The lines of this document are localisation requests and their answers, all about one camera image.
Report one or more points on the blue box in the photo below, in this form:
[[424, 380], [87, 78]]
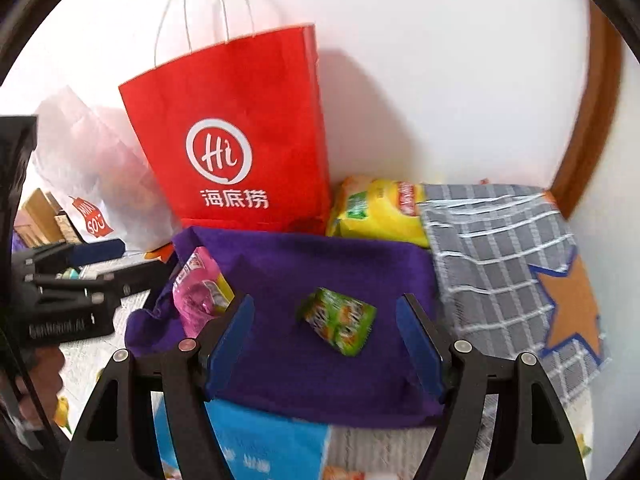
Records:
[[270, 445]]

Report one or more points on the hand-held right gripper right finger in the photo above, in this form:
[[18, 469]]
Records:
[[417, 345]]

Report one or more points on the green snack packet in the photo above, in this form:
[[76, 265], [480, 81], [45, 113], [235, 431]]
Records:
[[340, 320]]

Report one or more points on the red paper bag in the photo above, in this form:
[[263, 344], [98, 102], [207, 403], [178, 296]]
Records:
[[235, 110]]

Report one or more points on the pink snack packet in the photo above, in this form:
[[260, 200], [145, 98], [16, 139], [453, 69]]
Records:
[[197, 295]]

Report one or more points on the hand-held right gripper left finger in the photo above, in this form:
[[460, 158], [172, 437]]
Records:
[[232, 345]]

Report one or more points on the purple cloth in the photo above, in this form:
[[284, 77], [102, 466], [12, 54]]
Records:
[[310, 375]]

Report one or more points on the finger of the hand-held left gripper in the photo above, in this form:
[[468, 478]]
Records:
[[90, 287], [100, 251]]

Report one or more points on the brown wooden door frame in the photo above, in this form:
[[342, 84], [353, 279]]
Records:
[[590, 110]]

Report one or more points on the yellow chip bag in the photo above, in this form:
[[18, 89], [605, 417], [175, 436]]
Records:
[[380, 215]]

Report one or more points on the white printed sheet yellow birds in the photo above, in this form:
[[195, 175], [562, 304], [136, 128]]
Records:
[[85, 355]]

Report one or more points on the brown cardboard box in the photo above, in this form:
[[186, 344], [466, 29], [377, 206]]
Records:
[[40, 215]]

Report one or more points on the grey ribbed cloth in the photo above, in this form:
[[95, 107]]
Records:
[[385, 452]]

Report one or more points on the person's left hand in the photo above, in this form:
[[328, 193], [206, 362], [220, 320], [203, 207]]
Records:
[[42, 375]]

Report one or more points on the white plastic bag red label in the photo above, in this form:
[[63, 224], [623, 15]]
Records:
[[100, 160]]

